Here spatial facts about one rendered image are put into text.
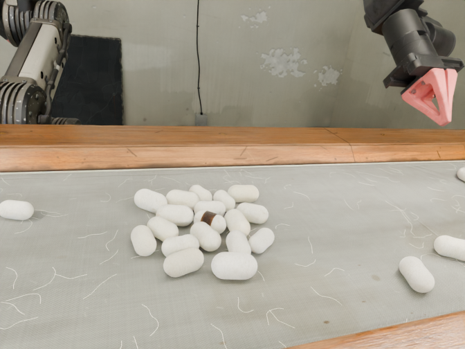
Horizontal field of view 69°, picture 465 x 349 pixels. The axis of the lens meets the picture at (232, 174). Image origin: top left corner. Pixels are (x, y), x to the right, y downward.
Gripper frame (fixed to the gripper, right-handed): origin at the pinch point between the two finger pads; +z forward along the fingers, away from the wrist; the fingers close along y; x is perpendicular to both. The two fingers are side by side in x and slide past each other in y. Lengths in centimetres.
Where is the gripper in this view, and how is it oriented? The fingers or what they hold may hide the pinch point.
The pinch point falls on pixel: (443, 119)
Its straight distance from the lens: 58.8
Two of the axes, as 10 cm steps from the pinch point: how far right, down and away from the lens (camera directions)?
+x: -2.6, 4.3, 8.7
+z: 1.4, 9.0, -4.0
